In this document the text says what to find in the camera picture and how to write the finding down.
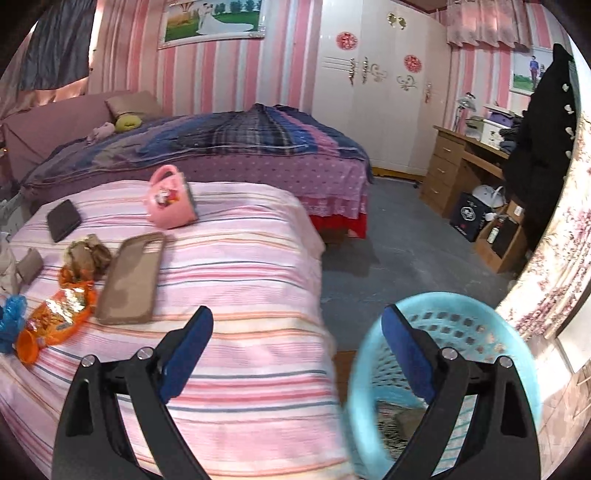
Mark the yellow plush toy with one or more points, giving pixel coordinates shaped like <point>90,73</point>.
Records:
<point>128,123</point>

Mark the black cardboard box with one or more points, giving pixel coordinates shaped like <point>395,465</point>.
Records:
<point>468,217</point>

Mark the floral beige cloth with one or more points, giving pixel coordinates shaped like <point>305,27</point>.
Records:
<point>7,267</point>

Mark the pink striped bed sheet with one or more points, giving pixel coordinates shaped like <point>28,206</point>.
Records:
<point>231,277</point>

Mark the framed wall poster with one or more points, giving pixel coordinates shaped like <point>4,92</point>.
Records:
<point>212,23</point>

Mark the wooden desk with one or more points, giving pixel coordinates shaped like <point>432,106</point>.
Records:
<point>445,170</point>

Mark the blue plastic wrapper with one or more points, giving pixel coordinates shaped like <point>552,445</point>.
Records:
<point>11,318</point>

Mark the orange snack wrapper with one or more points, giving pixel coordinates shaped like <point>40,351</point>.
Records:
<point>55,318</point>

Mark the white wardrobe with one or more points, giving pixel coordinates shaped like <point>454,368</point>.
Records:
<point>383,115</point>

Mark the cream round lid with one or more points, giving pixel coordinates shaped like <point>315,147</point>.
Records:
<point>30,266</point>

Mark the brown phone case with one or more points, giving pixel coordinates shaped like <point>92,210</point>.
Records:
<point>129,281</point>

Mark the silver desk lamp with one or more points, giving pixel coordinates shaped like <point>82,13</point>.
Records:
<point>466,104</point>

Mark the pink cartoon cup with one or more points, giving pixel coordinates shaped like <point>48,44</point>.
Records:
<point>168,207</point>

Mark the purple covered headboard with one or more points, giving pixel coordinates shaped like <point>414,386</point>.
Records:
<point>46,124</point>

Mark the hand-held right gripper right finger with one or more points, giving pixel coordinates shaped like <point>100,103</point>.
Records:
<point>406,350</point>

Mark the plaid striped quilt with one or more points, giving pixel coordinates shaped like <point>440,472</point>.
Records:
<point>231,134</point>

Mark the pink curtain valance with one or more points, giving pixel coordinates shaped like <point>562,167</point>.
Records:
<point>485,23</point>

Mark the light blue plastic basket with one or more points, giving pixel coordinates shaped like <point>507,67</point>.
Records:
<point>360,392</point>

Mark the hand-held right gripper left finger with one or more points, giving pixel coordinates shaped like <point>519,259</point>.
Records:
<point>187,355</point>

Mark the red paper cutout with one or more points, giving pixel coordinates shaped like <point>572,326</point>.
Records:
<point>344,40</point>
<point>411,62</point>

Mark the floral pink curtain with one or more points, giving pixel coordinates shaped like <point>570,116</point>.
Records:
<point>554,258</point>

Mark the small framed wall photo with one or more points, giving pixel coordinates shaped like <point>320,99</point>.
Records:
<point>526,71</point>

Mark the white printer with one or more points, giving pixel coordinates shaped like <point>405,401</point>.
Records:
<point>489,131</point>

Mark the black coat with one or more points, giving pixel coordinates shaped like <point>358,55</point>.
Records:
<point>545,147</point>

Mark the black smartphone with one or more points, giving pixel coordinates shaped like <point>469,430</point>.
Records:
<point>63,221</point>

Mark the large purple bed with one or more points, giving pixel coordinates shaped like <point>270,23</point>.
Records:
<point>277,175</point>

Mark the dark glass bottle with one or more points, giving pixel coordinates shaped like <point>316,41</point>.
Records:
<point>495,233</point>

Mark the dark grey curtain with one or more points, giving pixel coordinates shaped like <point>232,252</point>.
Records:
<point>60,41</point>

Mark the brown pillow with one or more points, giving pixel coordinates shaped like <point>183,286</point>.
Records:
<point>134,104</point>

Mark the pink plush toy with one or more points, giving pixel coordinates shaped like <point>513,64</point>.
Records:
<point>101,132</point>

